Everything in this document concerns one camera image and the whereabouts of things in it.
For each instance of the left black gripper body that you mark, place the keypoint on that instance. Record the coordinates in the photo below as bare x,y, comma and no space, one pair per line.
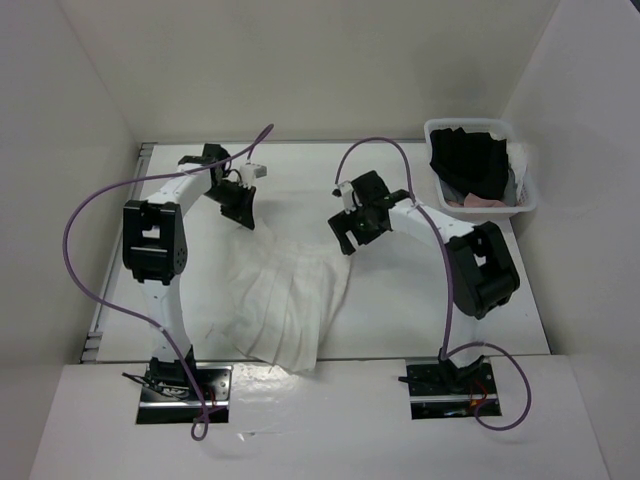
229,196

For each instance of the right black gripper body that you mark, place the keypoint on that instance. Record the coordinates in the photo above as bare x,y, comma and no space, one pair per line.
365,231

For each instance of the white pleated skirt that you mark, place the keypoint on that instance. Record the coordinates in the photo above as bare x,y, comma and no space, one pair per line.
285,295

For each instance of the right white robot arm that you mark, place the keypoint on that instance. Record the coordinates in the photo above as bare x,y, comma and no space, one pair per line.
479,270

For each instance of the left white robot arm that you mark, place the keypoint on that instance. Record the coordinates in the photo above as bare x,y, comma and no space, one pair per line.
155,251

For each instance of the pink garment in basket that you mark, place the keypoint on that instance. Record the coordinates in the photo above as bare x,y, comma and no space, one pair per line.
475,202

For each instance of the black skirt in basket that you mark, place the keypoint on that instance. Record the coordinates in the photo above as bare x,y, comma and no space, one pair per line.
471,163

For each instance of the white garment in basket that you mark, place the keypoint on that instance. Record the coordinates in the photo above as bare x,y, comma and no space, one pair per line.
517,155

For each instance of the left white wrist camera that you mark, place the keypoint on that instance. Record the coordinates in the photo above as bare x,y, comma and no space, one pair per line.
250,172

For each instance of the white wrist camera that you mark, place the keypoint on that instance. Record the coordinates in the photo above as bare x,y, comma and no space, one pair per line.
250,172
345,191

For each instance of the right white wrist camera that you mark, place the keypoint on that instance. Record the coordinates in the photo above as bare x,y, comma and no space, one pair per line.
345,191

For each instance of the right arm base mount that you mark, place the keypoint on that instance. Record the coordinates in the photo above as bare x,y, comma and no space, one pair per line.
440,390

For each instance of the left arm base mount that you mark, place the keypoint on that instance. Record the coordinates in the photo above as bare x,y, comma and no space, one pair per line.
163,404

